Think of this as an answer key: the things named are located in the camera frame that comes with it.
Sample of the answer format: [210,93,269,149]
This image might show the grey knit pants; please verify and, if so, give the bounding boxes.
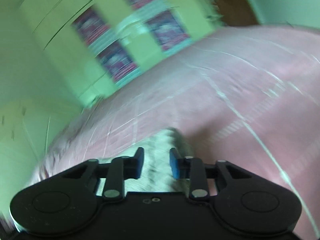
[98,127,209,197]

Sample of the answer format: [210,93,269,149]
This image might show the pink checked bed sheet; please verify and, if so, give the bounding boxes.
[30,25,319,239]

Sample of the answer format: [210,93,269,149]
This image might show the lower left calendar poster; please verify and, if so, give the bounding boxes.
[97,41,137,82]

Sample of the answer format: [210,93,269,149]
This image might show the cream arched headboard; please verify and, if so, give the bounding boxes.
[1,99,81,205]

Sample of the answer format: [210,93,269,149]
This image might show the lower right calendar poster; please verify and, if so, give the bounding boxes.
[146,10,189,51]

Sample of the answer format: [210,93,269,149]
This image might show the cream glossy wardrobe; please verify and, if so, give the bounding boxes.
[20,0,222,106]

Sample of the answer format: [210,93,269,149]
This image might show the upper left calendar poster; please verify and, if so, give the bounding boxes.
[72,7,110,45]

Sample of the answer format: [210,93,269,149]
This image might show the dark brown wooden door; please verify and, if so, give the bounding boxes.
[213,0,259,27]

